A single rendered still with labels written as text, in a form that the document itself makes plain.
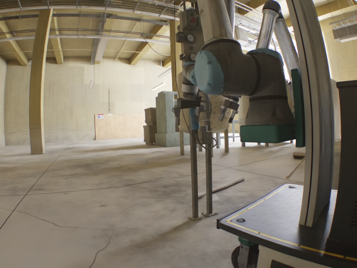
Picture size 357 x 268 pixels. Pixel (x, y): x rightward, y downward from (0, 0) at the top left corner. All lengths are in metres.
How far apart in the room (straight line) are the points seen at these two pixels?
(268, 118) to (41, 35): 8.67
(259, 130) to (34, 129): 7.76
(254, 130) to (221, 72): 0.23
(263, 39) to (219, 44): 0.67
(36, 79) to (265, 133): 8.04
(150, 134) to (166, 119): 1.44
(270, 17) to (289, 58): 0.29
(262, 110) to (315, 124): 0.21
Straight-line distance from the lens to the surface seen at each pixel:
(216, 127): 4.63
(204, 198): 2.04
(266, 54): 0.75
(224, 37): 0.70
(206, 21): 0.77
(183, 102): 1.11
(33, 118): 8.07
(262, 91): 0.72
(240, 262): 1.00
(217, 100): 4.68
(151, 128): 8.58
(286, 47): 1.42
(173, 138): 7.48
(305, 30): 0.85
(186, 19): 1.59
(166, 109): 7.45
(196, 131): 1.37
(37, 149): 8.05
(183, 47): 1.55
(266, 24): 1.35
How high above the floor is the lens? 0.73
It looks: 2 degrees down
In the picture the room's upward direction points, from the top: 3 degrees counter-clockwise
